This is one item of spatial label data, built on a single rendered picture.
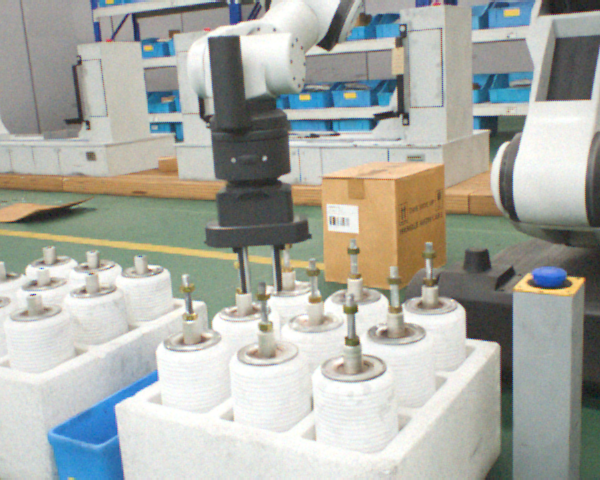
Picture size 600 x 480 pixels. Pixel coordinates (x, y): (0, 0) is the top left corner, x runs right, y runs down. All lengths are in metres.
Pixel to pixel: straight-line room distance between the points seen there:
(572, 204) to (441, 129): 1.96
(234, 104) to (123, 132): 3.50
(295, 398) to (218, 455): 0.11
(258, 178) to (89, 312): 0.51
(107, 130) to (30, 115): 4.16
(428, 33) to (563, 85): 1.83
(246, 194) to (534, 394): 0.43
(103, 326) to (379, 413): 0.56
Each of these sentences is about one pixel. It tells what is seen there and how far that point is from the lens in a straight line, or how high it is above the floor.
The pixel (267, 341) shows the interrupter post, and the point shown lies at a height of 0.27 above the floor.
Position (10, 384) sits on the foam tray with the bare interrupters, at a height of 0.17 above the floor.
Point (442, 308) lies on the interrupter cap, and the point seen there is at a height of 0.25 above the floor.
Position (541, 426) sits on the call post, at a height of 0.14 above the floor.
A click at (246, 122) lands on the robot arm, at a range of 0.79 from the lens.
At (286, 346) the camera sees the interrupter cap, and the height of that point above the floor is 0.25.
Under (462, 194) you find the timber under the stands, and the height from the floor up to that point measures 0.08.
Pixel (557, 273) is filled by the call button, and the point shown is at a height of 0.33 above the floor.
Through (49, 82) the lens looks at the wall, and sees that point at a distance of 8.53.
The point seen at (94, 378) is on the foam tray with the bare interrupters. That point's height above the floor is 0.15.
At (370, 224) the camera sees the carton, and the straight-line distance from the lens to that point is 1.95.
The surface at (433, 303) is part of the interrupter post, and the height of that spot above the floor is 0.26.
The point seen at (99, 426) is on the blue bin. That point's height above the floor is 0.09.
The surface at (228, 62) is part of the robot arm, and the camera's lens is 0.77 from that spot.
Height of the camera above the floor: 0.58
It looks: 13 degrees down
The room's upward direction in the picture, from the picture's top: 4 degrees counter-clockwise
